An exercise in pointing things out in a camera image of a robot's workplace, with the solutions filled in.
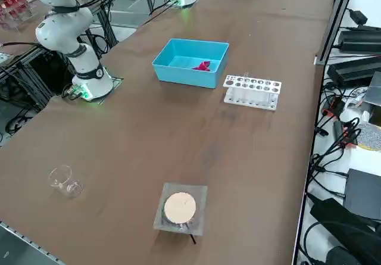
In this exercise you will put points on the clear acrylic shelf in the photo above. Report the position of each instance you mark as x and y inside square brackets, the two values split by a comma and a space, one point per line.
[15, 15]

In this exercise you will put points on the white test tube rack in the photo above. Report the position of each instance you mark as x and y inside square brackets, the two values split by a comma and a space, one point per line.
[253, 96]

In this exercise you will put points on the flat black box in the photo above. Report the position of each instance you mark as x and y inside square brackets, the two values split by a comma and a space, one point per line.
[364, 193]

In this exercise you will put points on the round beige disc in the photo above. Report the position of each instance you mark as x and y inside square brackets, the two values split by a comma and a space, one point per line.
[180, 207]

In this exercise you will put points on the clear glass beaker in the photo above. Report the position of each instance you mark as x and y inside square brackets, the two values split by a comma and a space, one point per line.
[67, 186]

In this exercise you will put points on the pink rag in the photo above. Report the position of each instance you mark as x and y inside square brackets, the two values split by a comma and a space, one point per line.
[204, 66]

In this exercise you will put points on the black aluminium frame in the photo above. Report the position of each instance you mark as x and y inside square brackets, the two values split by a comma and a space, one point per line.
[38, 68]

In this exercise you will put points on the grey metal box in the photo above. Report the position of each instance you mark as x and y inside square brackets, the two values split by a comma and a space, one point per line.
[374, 92]

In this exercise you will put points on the black power brick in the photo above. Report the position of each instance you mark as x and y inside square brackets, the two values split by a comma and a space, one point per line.
[354, 70]
[360, 40]

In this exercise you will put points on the silver aluminium frame post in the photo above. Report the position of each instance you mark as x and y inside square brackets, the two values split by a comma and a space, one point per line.
[336, 23]

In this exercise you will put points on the red and black connector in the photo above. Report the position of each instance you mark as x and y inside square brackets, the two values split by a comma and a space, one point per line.
[334, 107]

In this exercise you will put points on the blue plastic storage box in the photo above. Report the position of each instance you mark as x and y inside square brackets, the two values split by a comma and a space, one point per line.
[190, 77]

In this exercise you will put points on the black plug with red clips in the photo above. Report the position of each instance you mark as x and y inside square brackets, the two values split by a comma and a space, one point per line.
[339, 131]

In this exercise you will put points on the clear glass test tube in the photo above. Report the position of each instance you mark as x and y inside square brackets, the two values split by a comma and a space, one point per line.
[246, 76]

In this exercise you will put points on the thin black stick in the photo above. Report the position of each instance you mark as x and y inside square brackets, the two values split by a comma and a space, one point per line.
[192, 236]

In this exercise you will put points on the small black power adapter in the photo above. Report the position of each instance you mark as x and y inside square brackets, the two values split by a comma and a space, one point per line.
[358, 16]

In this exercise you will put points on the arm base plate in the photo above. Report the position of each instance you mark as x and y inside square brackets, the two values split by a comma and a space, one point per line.
[117, 82]
[195, 3]

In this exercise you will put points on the black bag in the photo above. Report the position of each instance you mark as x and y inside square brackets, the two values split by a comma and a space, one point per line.
[348, 232]

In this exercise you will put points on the round glittery disc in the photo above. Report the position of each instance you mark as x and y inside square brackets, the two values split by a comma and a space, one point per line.
[370, 137]

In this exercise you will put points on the grey square glass tray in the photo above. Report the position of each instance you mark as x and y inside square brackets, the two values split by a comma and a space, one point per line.
[199, 205]

